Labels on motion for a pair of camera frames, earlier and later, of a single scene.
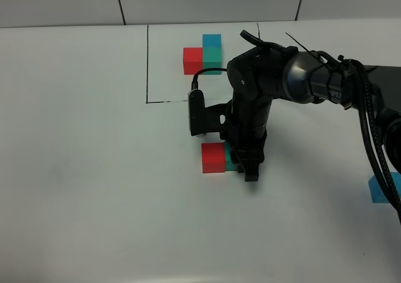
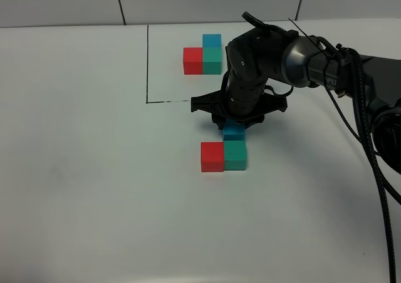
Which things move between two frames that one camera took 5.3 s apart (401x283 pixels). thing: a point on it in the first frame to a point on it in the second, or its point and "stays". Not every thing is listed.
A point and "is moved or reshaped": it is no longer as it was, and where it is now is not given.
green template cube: (212, 58) stays
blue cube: (377, 196) is moved or reshaped
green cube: (230, 165) stays
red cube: (213, 154) stays
